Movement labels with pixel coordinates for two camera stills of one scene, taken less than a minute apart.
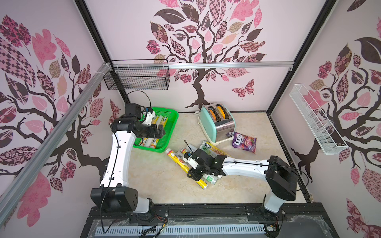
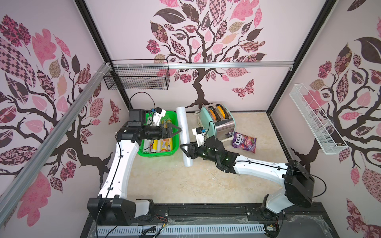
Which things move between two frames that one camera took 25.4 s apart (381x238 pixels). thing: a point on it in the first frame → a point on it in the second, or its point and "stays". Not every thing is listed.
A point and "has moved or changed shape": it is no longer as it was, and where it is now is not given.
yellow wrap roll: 172,154 → 164,142
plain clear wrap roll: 193,148 has moved or changed shape
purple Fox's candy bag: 244,142 stays
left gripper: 151,134 → 167,132
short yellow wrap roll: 154,121 has moved or changed shape
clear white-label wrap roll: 180,156 → 147,144
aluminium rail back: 279,65 stays
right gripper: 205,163 → 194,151
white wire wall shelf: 329,137 stays
